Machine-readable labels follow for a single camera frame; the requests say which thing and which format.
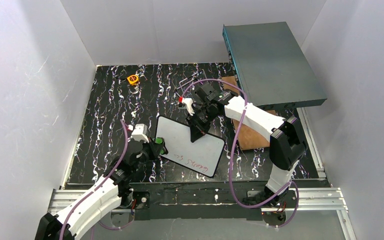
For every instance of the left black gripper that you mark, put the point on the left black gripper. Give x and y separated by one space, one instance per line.
151 149

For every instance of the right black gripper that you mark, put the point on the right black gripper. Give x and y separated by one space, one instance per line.
199 120

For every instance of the green bone-shaped eraser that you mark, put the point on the green bone-shaped eraser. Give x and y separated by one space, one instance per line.
159 140

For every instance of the small white whiteboard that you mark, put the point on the small white whiteboard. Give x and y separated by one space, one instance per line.
201 156

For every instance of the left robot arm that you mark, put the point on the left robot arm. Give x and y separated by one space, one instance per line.
110 191

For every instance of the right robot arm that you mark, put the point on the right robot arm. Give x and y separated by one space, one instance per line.
287 141

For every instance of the brown wooden board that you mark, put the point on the brown wooden board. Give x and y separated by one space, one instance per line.
248 139

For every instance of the orange tape measure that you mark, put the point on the orange tape measure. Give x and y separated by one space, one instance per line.
133 79

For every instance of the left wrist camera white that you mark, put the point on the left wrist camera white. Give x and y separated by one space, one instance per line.
139 132

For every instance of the metal wire whiteboard stand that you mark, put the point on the metal wire whiteboard stand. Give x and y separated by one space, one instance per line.
190 79

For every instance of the grey metal network switch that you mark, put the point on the grey metal network switch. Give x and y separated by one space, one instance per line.
270 67

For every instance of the aluminium frame rail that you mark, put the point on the aluminium frame rail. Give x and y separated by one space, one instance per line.
192 199

